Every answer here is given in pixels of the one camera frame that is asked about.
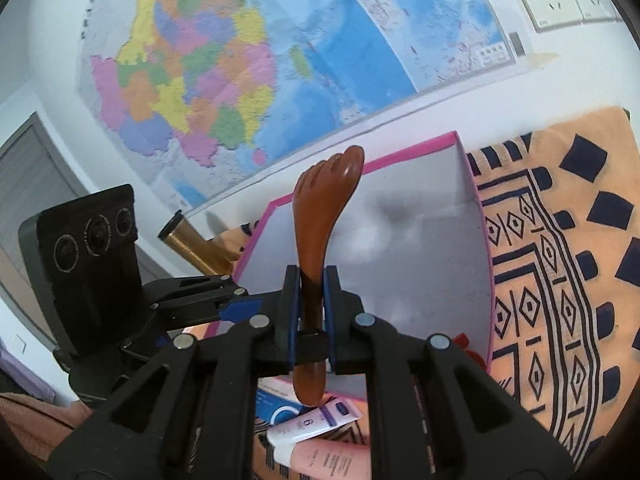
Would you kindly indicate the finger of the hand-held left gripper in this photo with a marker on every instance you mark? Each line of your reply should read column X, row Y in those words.
column 200, row 312
column 195, row 285

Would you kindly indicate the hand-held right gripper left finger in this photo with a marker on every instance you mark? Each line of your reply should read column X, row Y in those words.
column 295, row 310

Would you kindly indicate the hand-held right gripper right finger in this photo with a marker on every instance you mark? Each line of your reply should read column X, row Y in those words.
column 330, row 310

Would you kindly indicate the brown foot-shaped wooden massager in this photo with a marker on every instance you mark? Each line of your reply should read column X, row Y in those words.
column 312, row 220

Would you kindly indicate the pink cardboard box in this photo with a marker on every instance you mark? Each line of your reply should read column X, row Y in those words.
column 410, row 260

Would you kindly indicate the pale pink cosmetic tube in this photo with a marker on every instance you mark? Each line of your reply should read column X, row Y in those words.
column 310, row 422

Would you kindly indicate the person's left forearm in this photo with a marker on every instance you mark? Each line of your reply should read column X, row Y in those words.
column 40, row 420

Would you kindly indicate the gold cylindrical tube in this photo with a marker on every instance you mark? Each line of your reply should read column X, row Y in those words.
column 192, row 242

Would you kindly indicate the blue white carton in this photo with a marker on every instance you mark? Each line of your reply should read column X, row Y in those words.
column 275, row 405

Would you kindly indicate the grey door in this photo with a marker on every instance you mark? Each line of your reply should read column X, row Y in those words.
column 30, row 175

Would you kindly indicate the purple cloth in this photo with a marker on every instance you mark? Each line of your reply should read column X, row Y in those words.
column 20, row 375

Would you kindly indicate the small red object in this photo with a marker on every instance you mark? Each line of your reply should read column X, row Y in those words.
column 465, row 345

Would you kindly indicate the salmon pink cosmetic tube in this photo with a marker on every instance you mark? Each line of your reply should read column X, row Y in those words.
column 330, row 460

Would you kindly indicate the orange navy patterned blanket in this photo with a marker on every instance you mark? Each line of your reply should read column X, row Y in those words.
column 550, row 260

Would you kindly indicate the beige tape strip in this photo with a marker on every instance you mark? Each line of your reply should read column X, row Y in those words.
column 542, row 60

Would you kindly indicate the colourful wall map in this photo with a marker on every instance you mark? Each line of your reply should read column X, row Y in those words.
column 300, row 60

